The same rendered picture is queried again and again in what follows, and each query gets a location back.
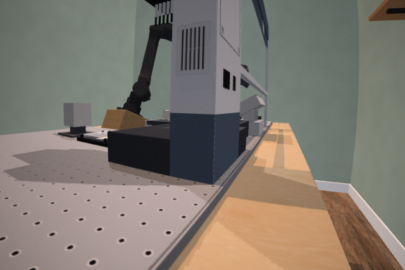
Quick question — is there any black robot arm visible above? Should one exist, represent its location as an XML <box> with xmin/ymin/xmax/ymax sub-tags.
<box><xmin>117</xmin><ymin>22</ymin><xmax>172</xmax><ymax>117</ymax></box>

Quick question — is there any white ready button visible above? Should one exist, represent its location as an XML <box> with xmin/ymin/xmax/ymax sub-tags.
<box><xmin>58</xmin><ymin>103</ymin><xmax>95</xmax><ymax>138</ymax></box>

